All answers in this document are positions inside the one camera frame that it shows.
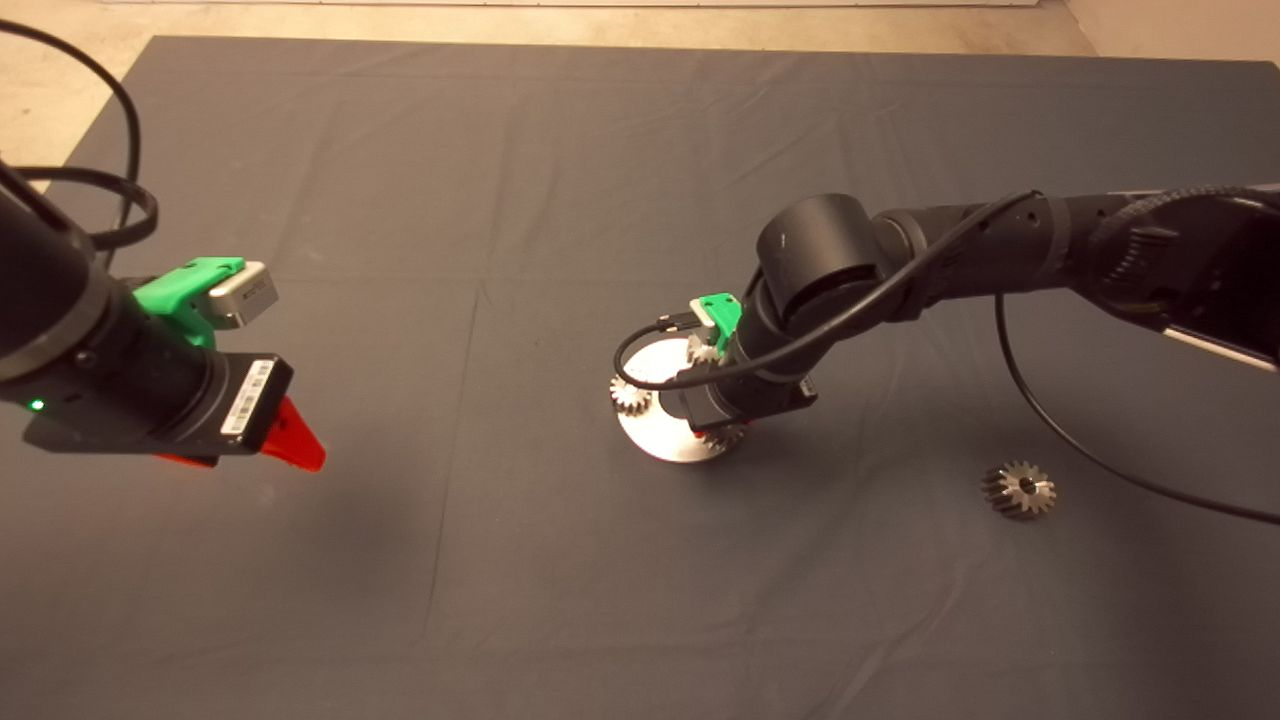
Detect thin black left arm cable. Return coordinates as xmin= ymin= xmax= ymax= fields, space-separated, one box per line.
xmin=0 ymin=18 xmax=142 ymax=269

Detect thick black left arm hose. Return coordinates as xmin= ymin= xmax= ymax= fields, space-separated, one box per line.
xmin=18 ymin=165 xmax=159 ymax=251

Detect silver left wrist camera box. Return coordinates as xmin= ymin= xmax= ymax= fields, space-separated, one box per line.
xmin=207 ymin=262 xmax=280 ymax=330

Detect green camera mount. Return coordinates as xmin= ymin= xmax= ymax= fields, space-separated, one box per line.
xmin=697 ymin=293 xmax=743 ymax=353
xmin=132 ymin=257 xmax=247 ymax=349

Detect green right camera mount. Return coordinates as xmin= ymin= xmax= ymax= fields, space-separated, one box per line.
xmin=697 ymin=293 xmax=743 ymax=353

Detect large steel bevel gear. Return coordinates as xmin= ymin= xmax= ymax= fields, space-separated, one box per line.
xmin=981 ymin=460 xmax=1059 ymax=519

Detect round metal plate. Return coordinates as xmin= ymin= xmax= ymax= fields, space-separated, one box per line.
xmin=617 ymin=338 xmax=736 ymax=464

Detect dark grey table cloth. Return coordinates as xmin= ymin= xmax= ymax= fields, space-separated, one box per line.
xmin=0 ymin=38 xmax=1280 ymax=720

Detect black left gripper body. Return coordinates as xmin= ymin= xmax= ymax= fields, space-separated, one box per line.
xmin=22 ymin=285 xmax=295 ymax=463

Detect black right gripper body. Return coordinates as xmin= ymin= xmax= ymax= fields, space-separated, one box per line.
xmin=678 ymin=365 xmax=819 ymax=436

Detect green left camera mount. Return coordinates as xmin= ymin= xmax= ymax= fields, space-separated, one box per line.
xmin=132 ymin=257 xmax=247 ymax=349

